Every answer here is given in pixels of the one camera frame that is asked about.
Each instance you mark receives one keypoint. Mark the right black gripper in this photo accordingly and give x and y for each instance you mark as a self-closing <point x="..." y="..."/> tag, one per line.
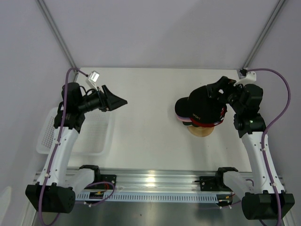
<point x="225" y="84"/>

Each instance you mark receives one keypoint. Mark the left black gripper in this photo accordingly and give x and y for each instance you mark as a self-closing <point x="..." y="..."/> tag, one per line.
<point x="108" y="101"/>

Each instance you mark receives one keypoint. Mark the black baseball cap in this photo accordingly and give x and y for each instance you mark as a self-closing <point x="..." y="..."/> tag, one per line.
<point x="196" y="98"/>

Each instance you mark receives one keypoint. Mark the red baseball cap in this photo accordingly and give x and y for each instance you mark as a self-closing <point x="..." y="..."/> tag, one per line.
<point x="208" y="116"/>

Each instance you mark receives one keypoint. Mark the lavender baseball cap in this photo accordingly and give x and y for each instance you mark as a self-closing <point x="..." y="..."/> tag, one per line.
<point x="183" y="119"/>

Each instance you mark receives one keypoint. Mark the dark green baseball cap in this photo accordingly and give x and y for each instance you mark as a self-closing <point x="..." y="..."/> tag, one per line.
<point x="189" y="124"/>

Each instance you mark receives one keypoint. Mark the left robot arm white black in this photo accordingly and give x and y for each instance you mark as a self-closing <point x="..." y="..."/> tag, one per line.
<point x="51" y="192"/>

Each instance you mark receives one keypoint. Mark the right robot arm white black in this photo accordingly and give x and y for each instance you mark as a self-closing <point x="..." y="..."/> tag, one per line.
<point x="265" y="198"/>

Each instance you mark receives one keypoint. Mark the white plastic basket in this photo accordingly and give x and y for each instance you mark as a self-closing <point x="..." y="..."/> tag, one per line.
<point x="95" y="137"/>

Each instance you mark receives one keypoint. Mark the wooden hat stand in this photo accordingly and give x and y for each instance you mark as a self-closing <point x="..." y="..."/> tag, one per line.
<point x="200" y="131"/>

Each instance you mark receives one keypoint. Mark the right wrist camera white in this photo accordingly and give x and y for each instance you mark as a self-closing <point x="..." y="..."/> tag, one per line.
<point x="246" y="77"/>

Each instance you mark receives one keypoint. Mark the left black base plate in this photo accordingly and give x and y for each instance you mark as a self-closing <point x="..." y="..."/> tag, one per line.
<point x="107" y="178"/>

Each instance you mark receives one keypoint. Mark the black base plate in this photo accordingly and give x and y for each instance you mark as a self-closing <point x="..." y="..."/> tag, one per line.
<point x="107" y="178"/>
<point x="208" y="184"/>

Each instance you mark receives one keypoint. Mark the aluminium mounting rail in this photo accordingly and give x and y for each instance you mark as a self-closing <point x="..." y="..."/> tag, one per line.
<point x="152" y="180"/>

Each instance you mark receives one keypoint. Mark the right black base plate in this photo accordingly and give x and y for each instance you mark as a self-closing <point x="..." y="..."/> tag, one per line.
<point x="208" y="184"/>

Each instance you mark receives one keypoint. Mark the white slotted cable duct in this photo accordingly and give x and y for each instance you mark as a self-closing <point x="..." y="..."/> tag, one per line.
<point x="163" y="197"/>

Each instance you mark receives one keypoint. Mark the right aluminium frame post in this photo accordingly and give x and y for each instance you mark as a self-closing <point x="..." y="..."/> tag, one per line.
<point x="272" y="19"/>

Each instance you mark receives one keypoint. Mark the aluminium frame post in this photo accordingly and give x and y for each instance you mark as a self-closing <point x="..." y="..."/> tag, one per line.
<point x="55" y="31"/>
<point x="272" y="19"/>

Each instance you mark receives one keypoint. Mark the left aluminium frame post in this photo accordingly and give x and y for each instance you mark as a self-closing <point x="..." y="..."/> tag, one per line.
<point x="55" y="31"/>

